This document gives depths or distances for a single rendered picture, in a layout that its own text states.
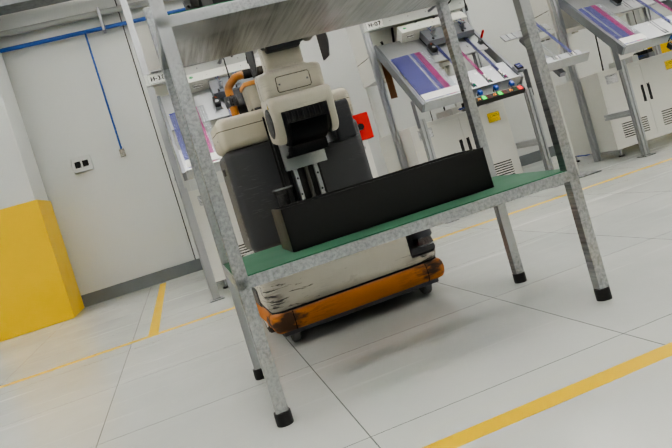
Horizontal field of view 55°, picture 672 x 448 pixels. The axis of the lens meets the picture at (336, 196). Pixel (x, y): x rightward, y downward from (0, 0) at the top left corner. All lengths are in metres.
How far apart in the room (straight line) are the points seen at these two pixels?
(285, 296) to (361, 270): 0.27
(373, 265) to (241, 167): 0.63
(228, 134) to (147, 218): 3.21
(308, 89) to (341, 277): 0.64
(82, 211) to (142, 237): 0.51
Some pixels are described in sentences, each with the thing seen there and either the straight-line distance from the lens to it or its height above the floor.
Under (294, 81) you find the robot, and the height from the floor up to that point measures 0.84.
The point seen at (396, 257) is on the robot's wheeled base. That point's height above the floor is 0.17.
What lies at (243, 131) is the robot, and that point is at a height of 0.74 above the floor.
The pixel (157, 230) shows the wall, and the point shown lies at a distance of 5.58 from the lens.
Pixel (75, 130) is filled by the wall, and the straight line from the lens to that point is 5.67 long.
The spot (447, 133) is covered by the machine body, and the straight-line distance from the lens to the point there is 4.32.
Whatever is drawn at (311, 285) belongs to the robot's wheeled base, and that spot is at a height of 0.17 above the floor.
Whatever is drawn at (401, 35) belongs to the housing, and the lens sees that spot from 4.48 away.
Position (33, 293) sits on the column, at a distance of 5.18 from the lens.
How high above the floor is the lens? 0.53
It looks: 3 degrees down
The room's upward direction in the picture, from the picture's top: 17 degrees counter-clockwise
